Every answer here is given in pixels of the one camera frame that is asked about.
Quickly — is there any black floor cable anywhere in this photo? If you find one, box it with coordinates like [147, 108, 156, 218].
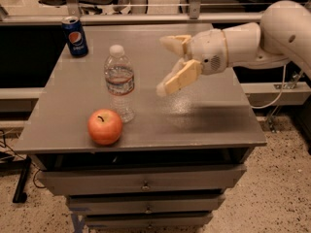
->
[0, 128, 47, 190]

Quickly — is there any blue Pepsi can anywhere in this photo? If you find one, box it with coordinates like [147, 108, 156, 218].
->
[61, 16, 88, 57]

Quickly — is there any black stand leg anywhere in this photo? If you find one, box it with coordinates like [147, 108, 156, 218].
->
[13, 157, 31, 204]

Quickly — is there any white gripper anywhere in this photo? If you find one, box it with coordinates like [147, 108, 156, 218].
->
[156, 29, 228, 97]

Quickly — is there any red apple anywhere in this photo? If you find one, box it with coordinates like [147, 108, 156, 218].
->
[87, 109, 122, 146]

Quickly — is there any white cable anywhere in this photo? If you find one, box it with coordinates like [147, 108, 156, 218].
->
[251, 64, 288, 110]

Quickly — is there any middle grey drawer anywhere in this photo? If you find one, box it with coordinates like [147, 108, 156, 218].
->
[67, 192, 225, 216]

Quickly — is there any top grey drawer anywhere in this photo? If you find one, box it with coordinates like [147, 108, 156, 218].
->
[38, 164, 246, 195]

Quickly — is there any metal railing frame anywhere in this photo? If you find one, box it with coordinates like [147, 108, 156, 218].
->
[0, 0, 311, 26]

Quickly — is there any grey drawer cabinet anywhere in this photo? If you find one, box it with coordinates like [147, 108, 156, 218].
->
[13, 23, 268, 233]

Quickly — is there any bottom grey drawer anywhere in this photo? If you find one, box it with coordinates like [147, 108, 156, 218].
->
[85, 212, 212, 229]

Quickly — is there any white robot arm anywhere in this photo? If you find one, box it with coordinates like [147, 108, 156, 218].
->
[156, 0, 311, 96]

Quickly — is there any clear plastic water bottle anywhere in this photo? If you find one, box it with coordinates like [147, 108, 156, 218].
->
[104, 45, 135, 123]

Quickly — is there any grey drawer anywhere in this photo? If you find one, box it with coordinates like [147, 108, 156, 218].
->
[38, 164, 246, 195]
[67, 192, 225, 216]
[85, 212, 212, 229]

